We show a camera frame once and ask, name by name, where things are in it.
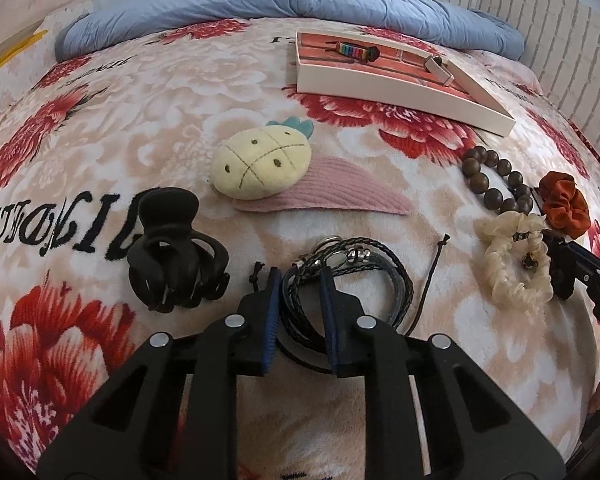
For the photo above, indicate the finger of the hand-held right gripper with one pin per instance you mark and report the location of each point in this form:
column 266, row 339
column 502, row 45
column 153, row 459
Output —
column 562, row 280
column 587, row 256

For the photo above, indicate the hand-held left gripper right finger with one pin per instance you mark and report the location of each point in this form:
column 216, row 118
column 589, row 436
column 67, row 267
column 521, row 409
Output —
column 330, row 321

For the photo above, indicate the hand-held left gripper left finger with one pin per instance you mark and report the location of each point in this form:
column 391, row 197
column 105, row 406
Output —
column 271, row 321

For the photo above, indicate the orange scrunchie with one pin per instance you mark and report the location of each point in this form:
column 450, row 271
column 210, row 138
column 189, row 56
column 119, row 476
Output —
column 564, row 207

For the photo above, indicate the cream scrunchie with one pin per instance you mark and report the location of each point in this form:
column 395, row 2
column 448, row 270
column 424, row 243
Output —
column 510, row 265

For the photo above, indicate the pineapple plush pink hair clip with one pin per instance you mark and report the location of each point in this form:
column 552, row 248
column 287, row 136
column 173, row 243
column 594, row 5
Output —
column 262, row 160

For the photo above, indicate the white tray with brick print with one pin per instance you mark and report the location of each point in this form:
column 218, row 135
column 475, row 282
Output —
column 405, row 97

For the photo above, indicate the black hair claw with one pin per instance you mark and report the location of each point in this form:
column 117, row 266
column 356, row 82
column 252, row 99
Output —
column 172, row 255

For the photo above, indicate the red floral plush blanket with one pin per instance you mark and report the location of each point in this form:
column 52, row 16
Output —
column 130, row 125

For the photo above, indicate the blue quilt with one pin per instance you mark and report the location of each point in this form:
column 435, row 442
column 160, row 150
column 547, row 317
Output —
column 280, row 7

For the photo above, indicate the yellow edged board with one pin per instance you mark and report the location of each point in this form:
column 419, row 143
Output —
column 10, row 55

